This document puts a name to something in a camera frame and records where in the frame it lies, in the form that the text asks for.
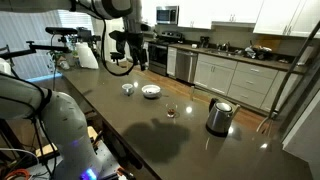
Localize stainless steel microwave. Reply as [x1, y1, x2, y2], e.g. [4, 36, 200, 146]
[155, 5, 180, 26]

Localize white lower kitchen cabinets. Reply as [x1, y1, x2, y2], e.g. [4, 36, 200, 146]
[165, 46, 301, 113]

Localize white upper kitchen cabinets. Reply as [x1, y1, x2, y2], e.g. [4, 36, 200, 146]
[140, 0, 320, 39]

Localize white window blinds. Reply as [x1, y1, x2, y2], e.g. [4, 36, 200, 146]
[0, 9, 95, 81]

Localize stainless steel electric kettle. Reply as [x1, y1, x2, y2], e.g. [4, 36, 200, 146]
[205, 97, 242, 137]

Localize pile of dishes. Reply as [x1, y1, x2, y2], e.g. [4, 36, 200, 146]
[244, 44, 273, 61]

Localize black kitchen stove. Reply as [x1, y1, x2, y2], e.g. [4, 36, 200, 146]
[147, 30, 185, 77]

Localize chrome sink faucet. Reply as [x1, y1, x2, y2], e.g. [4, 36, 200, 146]
[221, 41, 232, 53]

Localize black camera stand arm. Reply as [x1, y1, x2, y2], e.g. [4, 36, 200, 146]
[0, 40, 73, 61]

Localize white plastic jug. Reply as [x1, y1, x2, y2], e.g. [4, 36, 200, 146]
[75, 41, 100, 71]

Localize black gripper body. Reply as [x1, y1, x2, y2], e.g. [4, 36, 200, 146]
[125, 31, 148, 62]

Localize black camera bar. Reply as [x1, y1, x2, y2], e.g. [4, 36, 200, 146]
[44, 26, 79, 36]

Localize black office chair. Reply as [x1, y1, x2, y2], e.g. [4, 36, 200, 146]
[109, 50, 126, 67]

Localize metal tripod leg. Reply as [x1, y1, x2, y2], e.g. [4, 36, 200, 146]
[255, 19, 320, 135]

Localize white kitchen cabinets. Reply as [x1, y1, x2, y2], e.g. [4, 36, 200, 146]
[165, 46, 301, 113]
[140, 0, 320, 39]

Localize small white cup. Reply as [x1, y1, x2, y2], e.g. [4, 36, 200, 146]
[121, 83, 135, 97]

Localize wooden cutting board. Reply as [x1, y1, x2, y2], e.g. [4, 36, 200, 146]
[255, 34, 283, 53]

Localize stainless steel dishwasher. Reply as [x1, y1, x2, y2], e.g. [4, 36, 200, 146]
[175, 48, 199, 85]

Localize black coffee maker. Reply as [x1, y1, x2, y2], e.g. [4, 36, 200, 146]
[199, 35, 211, 49]

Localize orange cable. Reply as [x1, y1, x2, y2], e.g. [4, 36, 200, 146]
[3, 167, 33, 180]

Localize white ceramic bowl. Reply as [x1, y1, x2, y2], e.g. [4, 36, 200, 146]
[141, 84, 162, 100]

